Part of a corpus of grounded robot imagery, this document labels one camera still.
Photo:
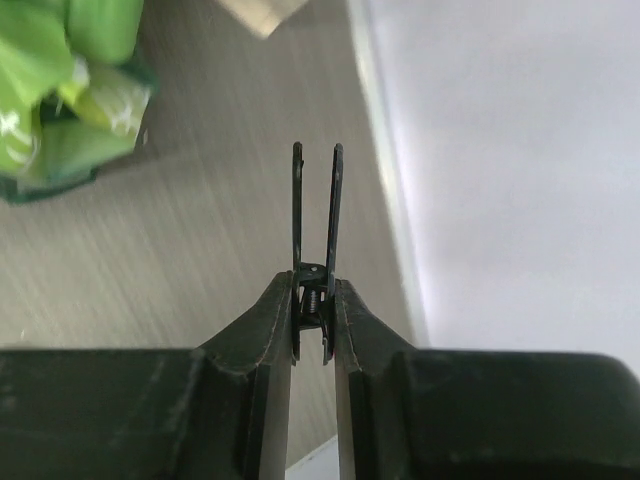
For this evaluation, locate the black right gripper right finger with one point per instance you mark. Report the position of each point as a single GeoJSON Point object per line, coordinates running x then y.
{"type": "Point", "coordinates": [410, 413]}

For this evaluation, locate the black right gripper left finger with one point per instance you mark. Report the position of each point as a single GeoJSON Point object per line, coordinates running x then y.
{"type": "Point", "coordinates": [216, 411]}

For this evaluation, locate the black bag clip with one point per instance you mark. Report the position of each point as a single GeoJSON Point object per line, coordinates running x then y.
{"type": "Point", "coordinates": [313, 287]}

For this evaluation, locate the green litter bag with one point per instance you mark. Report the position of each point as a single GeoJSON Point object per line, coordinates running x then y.
{"type": "Point", "coordinates": [74, 92]}

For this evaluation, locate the beige canvas tote bag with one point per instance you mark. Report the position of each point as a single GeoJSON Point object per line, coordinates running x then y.
{"type": "Point", "coordinates": [262, 17]}

